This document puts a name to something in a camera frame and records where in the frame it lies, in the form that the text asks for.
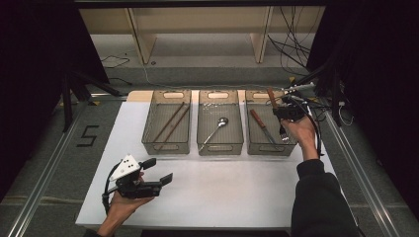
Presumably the hand-held gripper cable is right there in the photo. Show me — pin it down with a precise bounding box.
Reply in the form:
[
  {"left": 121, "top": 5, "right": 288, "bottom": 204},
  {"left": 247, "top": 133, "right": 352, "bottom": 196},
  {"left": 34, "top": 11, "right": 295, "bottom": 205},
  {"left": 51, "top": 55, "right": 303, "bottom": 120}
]
[
  {"left": 291, "top": 97, "right": 326, "bottom": 158},
  {"left": 102, "top": 162, "right": 121, "bottom": 215}
]

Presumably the right hand-held gripper cable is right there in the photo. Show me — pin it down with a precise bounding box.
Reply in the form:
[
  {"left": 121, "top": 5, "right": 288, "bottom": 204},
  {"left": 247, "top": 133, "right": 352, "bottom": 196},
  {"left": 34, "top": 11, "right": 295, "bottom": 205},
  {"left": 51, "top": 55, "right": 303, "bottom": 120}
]
[{"left": 291, "top": 97, "right": 326, "bottom": 158}]

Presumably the metal spoon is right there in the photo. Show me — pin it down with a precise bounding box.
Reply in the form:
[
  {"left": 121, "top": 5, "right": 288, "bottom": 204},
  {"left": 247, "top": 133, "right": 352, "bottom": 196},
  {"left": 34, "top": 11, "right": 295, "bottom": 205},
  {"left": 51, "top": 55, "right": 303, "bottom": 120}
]
[{"left": 198, "top": 117, "right": 229, "bottom": 153}]

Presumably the light wooden shelf unit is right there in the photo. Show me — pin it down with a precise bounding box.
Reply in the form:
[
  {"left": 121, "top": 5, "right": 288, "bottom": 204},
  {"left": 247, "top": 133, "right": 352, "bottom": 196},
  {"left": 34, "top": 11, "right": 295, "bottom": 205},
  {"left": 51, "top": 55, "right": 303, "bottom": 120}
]
[{"left": 78, "top": 6, "right": 326, "bottom": 65}]

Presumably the white table cover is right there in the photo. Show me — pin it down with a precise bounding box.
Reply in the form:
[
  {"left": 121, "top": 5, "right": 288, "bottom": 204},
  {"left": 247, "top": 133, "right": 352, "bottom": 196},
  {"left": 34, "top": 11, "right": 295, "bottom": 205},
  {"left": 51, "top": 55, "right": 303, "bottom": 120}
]
[{"left": 74, "top": 89, "right": 359, "bottom": 230}]

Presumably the person's left hand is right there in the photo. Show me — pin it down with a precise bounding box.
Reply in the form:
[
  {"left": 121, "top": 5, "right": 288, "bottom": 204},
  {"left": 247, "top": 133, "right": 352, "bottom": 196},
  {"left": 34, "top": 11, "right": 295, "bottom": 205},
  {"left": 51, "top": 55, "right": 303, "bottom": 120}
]
[{"left": 106, "top": 193, "right": 156, "bottom": 220}]

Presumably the clear grey plastic bin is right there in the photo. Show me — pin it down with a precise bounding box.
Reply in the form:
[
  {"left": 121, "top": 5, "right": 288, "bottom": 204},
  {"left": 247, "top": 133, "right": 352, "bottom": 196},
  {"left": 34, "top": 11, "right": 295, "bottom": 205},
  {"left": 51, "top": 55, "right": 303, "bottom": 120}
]
[
  {"left": 197, "top": 89, "right": 245, "bottom": 157},
  {"left": 244, "top": 89, "right": 298, "bottom": 157},
  {"left": 141, "top": 89, "right": 193, "bottom": 156}
]

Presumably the metal floor rail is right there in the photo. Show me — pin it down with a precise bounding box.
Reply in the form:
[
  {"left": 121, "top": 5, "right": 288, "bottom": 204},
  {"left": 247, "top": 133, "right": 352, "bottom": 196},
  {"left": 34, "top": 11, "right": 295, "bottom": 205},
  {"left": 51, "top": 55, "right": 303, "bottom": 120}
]
[
  {"left": 6, "top": 100, "right": 93, "bottom": 237},
  {"left": 324, "top": 110, "right": 401, "bottom": 237}
]

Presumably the black curtain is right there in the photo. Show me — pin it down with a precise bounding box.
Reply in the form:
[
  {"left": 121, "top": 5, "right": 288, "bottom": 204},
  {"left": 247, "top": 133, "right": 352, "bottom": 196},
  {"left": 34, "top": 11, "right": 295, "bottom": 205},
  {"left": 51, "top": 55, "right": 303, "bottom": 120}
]
[
  {"left": 0, "top": 0, "right": 111, "bottom": 202},
  {"left": 307, "top": 0, "right": 419, "bottom": 216}
]

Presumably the left hand-held gripper cable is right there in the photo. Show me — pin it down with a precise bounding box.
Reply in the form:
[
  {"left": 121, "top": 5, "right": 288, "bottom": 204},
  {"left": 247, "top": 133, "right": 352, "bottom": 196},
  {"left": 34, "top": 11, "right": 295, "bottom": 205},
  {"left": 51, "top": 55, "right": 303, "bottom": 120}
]
[{"left": 102, "top": 162, "right": 121, "bottom": 215}]

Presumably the person's right hand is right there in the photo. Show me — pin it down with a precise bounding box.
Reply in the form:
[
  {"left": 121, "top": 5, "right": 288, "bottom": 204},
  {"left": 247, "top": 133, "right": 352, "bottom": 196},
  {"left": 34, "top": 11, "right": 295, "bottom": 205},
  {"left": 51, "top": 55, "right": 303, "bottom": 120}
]
[{"left": 281, "top": 115, "right": 319, "bottom": 150}]

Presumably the black floor cable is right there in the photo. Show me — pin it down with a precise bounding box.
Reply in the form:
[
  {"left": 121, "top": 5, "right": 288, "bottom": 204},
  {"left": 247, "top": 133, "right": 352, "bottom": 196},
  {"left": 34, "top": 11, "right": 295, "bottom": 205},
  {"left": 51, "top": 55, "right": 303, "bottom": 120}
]
[{"left": 100, "top": 54, "right": 133, "bottom": 86}]

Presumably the bundle of black cables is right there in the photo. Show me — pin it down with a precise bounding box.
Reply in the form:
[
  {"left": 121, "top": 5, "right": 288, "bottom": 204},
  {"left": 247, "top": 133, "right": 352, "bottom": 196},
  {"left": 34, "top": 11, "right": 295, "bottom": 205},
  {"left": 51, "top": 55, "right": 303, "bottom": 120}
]
[{"left": 267, "top": 6, "right": 312, "bottom": 75}]

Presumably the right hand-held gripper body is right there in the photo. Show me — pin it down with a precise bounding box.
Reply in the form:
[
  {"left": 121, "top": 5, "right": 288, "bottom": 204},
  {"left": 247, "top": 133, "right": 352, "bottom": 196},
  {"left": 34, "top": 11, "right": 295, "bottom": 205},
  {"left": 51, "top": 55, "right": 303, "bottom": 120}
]
[{"left": 282, "top": 82, "right": 316, "bottom": 122}]

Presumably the white plug with cable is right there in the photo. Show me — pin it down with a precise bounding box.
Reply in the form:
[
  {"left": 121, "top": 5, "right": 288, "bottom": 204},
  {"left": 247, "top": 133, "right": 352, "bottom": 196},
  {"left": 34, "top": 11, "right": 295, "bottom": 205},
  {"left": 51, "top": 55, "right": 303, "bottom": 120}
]
[{"left": 337, "top": 101, "right": 356, "bottom": 127}]

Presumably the black metal stand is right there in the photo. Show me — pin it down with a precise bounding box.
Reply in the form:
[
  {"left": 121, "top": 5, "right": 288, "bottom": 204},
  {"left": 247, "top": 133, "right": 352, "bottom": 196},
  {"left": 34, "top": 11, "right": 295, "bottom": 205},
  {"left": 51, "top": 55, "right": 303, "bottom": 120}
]
[
  {"left": 285, "top": 58, "right": 344, "bottom": 128},
  {"left": 60, "top": 70, "right": 124, "bottom": 132}
]

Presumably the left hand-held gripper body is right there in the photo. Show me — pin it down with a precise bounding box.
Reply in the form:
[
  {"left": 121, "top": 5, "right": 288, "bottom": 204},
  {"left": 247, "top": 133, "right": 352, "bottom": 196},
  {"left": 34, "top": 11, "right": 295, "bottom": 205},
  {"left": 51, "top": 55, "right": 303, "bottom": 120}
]
[{"left": 110, "top": 154, "right": 164, "bottom": 199}]

